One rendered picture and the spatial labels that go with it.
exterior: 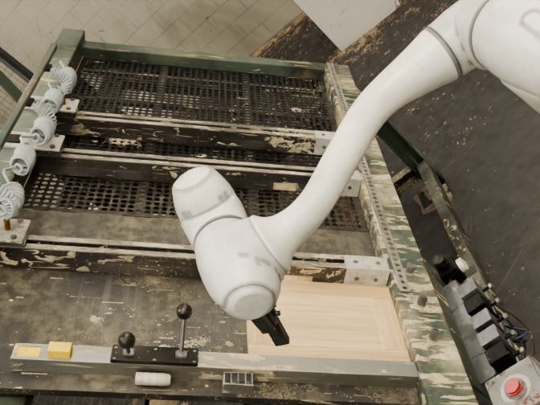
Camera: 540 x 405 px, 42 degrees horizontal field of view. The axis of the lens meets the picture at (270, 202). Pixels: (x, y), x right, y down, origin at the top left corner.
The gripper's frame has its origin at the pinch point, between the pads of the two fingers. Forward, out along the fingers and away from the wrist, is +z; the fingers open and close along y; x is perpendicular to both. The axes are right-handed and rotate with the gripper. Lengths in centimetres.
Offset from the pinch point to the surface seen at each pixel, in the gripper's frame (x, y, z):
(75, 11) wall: -288, -567, 115
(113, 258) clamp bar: -51, -42, 7
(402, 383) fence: 16.9, -12.1, 41.0
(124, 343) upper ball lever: -34.6, -3.6, -1.4
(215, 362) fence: -22.2, -10.0, 18.0
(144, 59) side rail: -80, -189, 20
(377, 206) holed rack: 14, -85, 47
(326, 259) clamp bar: 1, -51, 33
